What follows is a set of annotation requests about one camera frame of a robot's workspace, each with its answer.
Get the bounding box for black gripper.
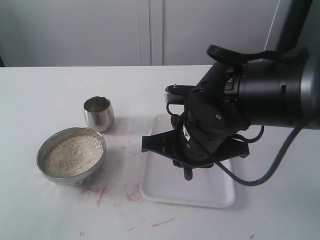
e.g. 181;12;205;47
172;92;250;169

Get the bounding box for brown wooden spoon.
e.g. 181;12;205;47
170;114;193;181

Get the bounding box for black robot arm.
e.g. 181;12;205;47
176;55;320;167

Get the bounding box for small steel cup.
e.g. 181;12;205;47
83;96;115;133

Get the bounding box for white rice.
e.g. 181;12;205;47
44;135;104;178

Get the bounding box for steel bowl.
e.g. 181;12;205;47
36;127;107;186

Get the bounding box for white plastic tray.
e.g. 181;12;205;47
139;113;238;209

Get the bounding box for white cabinet doors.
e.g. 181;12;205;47
0;0;292;67

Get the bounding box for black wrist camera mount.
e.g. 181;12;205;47
141;84;251;163

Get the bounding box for black cable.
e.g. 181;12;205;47
166;44;309;187

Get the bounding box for dark vertical post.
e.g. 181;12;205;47
275;0;313;53

